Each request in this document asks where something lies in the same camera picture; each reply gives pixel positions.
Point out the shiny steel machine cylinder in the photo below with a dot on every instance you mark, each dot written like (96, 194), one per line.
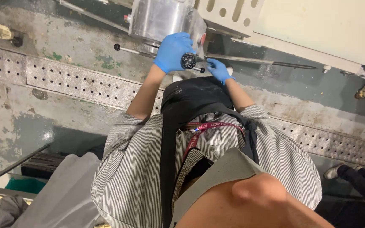
(157, 19)

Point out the stack of black trays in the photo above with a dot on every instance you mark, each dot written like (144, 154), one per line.
(41, 166)

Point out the person's left hand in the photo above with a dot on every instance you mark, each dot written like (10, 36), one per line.
(169, 53)

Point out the dark metal bar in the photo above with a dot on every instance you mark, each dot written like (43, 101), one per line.
(14, 164)

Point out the black apron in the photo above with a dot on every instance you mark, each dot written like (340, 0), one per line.
(188, 101)

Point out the grey striped shirt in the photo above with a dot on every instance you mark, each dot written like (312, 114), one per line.
(131, 177)

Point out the person's right hand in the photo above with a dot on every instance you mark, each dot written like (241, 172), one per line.
(219, 72)

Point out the short rod with black knob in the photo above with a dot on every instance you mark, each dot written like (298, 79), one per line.
(200, 69)

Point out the clear plastic bag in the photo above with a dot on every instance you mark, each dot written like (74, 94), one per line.
(198, 27)

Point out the person's white shoe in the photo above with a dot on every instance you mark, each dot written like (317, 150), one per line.
(230, 70)
(176, 78)

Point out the large black ball knob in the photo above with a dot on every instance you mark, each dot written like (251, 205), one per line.
(188, 61)

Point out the person's left fingers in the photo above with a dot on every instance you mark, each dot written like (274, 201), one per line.
(181, 39)

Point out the long steel lever black grip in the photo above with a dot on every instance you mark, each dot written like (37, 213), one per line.
(258, 61)

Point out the grey cloth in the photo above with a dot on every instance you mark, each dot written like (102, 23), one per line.
(65, 196)

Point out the slanted steel rail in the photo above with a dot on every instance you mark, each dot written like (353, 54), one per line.
(93, 15)

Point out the steel lever with black knob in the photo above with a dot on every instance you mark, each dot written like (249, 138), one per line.
(131, 50)

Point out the perforated steel floor grate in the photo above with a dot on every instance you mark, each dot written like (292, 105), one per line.
(74, 82)

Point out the person's right fingers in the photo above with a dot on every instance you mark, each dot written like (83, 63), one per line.
(212, 65)

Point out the cream machine housing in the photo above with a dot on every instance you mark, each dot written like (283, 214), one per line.
(312, 28)

